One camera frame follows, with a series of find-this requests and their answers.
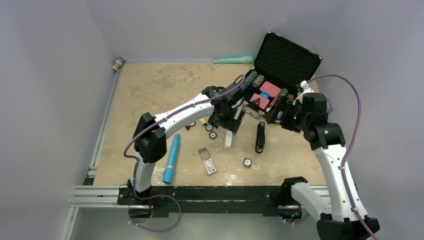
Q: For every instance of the small colourful toy figure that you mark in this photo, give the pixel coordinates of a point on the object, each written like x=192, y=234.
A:
x=119, y=63

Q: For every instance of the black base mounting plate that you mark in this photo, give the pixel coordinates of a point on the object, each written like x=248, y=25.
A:
x=267, y=200

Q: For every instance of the blue dealer button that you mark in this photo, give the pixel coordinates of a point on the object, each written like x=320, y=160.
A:
x=264, y=95

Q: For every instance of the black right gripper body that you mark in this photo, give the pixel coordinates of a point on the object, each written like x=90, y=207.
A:
x=295, y=112

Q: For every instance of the pink card deck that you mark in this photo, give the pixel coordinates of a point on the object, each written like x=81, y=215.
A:
x=259, y=101
x=269, y=88

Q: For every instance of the blue cylindrical tool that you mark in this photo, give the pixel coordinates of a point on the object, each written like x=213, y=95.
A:
x=169, y=170

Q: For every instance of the aluminium frame rail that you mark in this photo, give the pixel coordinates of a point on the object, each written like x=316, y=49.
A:
x=156, y=88

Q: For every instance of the black poker chip case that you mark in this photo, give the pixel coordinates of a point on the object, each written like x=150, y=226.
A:
x=284, y=63

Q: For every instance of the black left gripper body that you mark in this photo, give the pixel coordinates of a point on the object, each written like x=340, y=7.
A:
x=230, y=113

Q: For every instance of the mint green microphone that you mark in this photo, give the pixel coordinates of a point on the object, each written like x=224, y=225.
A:
x=235, y=60

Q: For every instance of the staples cardboard box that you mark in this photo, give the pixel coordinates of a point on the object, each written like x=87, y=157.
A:
x=207, y=161

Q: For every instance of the small beige block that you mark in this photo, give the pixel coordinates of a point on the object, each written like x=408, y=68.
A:
x=203, y=121

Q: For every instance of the pink card deck upper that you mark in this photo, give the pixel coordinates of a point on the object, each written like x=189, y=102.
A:
x=269, y=88

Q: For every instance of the teal poker chip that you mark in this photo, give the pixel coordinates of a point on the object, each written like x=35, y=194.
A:
x=209, y=127

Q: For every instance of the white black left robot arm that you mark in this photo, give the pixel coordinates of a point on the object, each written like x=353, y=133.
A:
x=149, y=142

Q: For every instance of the white stapler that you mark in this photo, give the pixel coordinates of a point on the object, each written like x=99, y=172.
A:
x=228, y=139

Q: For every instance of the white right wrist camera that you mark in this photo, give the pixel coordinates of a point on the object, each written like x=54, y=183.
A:
x=304, y=89

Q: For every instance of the pink card deck lower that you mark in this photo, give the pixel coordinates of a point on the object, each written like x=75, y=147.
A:
x=259, y=101

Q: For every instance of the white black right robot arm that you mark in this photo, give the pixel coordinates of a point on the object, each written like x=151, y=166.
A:
x=343, y=217

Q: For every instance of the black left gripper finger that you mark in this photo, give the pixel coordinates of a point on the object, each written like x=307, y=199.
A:
x=216, y=121
x=235, y=125

